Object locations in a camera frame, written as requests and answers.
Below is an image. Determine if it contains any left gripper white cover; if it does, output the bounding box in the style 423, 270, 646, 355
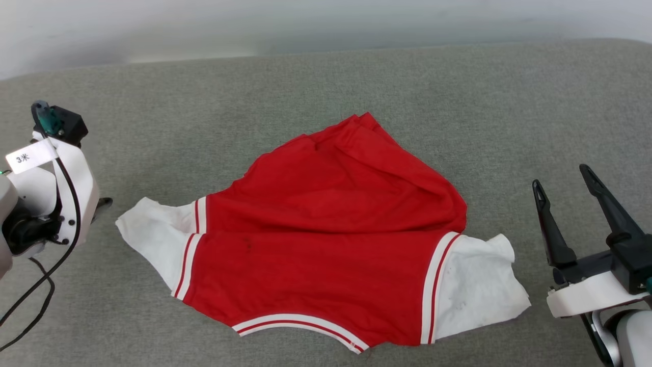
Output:
4, 132, 114, 258

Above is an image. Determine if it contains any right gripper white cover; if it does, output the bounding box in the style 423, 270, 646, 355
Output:
532, 164, 652, 320

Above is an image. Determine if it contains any red and white basketball jersey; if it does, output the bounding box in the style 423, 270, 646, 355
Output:
115, 112, 532, 354

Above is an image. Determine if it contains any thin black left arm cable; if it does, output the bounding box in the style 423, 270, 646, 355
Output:
0, 155, 83, 352

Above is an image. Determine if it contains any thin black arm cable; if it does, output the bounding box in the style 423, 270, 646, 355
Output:
580, 312, 612, 366
0, 155, 83, 352

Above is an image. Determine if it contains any white paper cable label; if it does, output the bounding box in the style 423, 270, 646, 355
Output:
6, 139, 58, 175

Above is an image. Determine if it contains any teal left cable plug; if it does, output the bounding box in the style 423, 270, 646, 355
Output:
31, 100, 62, 136

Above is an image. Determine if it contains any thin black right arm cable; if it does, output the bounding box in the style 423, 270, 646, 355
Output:
580, 312, 612, 366

